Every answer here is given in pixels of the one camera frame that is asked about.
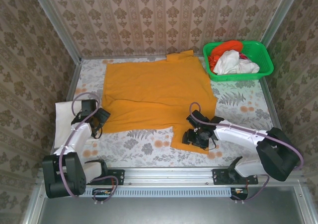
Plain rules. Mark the mustard yellow t-shirt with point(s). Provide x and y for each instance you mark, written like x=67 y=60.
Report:
x=154 y=90

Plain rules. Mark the white t-shirt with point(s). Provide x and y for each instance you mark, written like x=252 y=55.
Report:
x=228 y=62
x=60 y=119

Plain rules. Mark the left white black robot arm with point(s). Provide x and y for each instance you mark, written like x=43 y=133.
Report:
x=79 y=137

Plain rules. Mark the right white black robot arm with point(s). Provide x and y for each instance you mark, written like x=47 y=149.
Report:
x=236 y=134

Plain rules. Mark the folded white t-shirt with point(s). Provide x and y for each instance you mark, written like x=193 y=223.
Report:
x=60 y=119

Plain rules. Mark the floral patterned table cover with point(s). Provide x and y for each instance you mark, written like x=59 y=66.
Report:
x=139 y=154

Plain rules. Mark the black connector box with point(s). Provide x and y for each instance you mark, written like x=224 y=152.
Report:
x=102 y=193
x=239 y=193

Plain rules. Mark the grey metal panel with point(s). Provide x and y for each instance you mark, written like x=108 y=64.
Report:
x=169 y=211

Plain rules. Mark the red patterned garment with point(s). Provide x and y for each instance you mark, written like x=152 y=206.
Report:
x=244 y=56

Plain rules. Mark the red-orange t-shirt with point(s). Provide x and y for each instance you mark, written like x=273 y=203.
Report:
x=228 y=45

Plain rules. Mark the green plastic basket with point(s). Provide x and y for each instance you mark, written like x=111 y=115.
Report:
x=258 y=52

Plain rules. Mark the aluminium table edge rail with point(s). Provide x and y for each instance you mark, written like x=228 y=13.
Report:
x=74 y=82
x=136 y=56
x=270 y=102

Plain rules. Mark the aluminium mounting rail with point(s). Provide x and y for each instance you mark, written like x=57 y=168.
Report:
x=169 y=175

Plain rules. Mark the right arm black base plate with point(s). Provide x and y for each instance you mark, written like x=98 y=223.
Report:
x=218 y=178

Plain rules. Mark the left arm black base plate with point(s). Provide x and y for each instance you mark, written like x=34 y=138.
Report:
x=119 y=175

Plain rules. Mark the aluminium frame post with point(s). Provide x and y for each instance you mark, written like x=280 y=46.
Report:
x=57 y=25
x=280 y=13

